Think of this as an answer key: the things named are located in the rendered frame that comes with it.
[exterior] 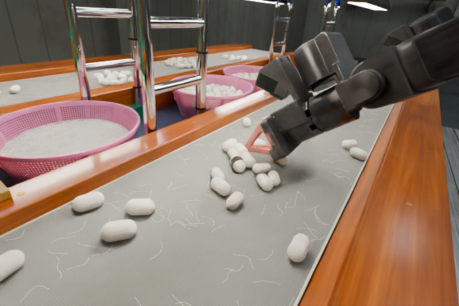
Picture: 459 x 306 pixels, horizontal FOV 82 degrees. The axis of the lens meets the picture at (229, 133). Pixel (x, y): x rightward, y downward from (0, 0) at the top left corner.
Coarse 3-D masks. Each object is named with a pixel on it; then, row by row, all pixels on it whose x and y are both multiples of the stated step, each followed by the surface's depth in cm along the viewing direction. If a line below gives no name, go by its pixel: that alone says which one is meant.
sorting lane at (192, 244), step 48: (288, 96) 87; (192, 144) 52; (336, 144) 57; (144, 192) 38; (192, 192) 39; (240, 192) 40; (288, 192) 41; (336, 192) 42; (0, 240) 29; (48, 240) 30; (96, 240) 30; (144, 240) 30; (192, 240) 31; (240, 240) 32; (288, 240) 32; (0, 288) 24; (48, 288) 25; (96, 288) 25; (144, 288) 25; (192, 288) 26; (240, 288) 26; (288, 288) 26
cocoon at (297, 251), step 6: (300, 234) 30; (294, 240) 30; (300, 240) 30; (306, 240) 30; (294, 246) 29; (300, 246) 29; (306, 246) 29; (288, 252) 29; (294, 252) 28; (300, 252) 28; (306, 252) 29; (294, 258) 28; (300, 258) 28
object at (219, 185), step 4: (212, 180) 39; (216, 180) 39; (220, 180) 39; (224, 180) 39; (212, 184) 39; (216, 184) 38; (220, 184) 38; (224, 184) 38; (228, 184) 38; (212, 188) 39; (216, 188) 38; (220, 188) 38; (224, 188) 38; (228, 188) 38; (220, 192) 38; (224, 192) 38; (228, 192) 38
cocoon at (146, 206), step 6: (126, 204) 33; (132, 204) 33; (138, 204) 33; (144, 204) 33; (150, 204) 33; (126, 210) 33; (132, 210) 33; (138, 210) 33; (144, 210) 33; (150, 210) 33
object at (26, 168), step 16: (16, 112) 54; (32, 112) 56; (48, 112) 59; (64, 112) 60; (112, 112) 62; (128, 112) 60; (0, 128) 50; (32, 128) 56; (128, 128) 59; (0, 144) 49; (112, 144) 45; (0, 160) 40; (16, 160) 39; (32, 160) 39; (48, 160) 39; (64, 160) 41; (16, 176) 43; (32, 176) 42
